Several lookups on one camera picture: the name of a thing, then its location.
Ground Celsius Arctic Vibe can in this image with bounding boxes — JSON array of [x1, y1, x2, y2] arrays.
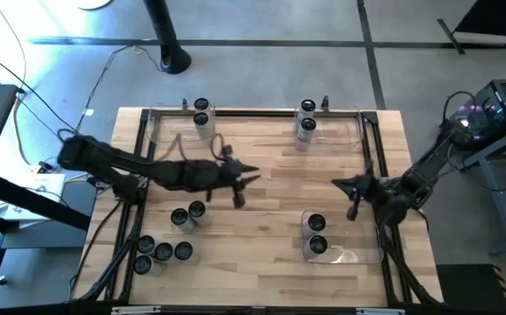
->
[[295, 98, 318, 126], [170, 207, 197, 235], [173, 241, 201, 263], [295, 116, 318, 153]]

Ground black box yellow stripes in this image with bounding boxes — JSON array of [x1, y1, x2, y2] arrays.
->
[[435, 263, 506, 315]]

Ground Celsius Tropical Vibe can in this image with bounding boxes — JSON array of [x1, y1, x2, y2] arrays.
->
[[192, 111, 216, 140], [137, 234, 160, 257], [187, 199, 213, 228], [193, 96, 215, 119]]

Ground black folding stand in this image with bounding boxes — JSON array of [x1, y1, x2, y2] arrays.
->
[[436, 0, 506, 56]]

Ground white cardboard box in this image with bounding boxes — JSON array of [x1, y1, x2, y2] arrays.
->
[[0, 172, 68, 222]]

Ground clear plastic bin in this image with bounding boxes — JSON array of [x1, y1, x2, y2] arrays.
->
[[299, 209, 384, 266], [144, 104, 216, 145], [295, 104, 368, 152]]

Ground white floor cable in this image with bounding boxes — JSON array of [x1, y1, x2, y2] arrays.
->
[[0, 0, 29, 88]]

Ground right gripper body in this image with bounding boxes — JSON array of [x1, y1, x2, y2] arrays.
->
[[347, 172, 383, 222]]

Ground grey metal stand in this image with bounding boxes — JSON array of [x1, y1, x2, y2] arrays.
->
[[460, 120, 506, 257]]

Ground Celsius Peach Vibe can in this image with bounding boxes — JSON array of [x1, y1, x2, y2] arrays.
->
[[154, 241, 176, 264], [132, 255, 165, 278], [301, 213, 327, 240], [302, 234, 329, 263]]

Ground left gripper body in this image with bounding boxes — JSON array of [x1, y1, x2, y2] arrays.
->
[[215, 148, 248, 210]]

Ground yellow floor cable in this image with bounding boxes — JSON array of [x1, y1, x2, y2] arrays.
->
[[11, 95, 44, 174]]

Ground black floor stand pole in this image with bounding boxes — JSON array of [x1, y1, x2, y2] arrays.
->
[[142, 0, 193, 75]]

